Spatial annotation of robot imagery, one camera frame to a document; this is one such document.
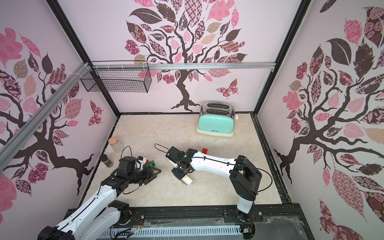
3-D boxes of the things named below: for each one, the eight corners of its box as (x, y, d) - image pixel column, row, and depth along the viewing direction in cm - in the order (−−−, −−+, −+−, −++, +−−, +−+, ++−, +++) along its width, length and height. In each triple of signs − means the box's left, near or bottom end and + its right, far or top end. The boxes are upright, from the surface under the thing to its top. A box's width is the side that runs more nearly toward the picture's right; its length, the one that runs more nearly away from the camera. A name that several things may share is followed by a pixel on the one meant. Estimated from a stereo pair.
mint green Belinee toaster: (196, 136, 108) (196, 120, 94) (196, 118, 120) (196, 101, 106) (233, 136, 108) (238, 120, 94) (229, 118, 120) (233, 101, 106)
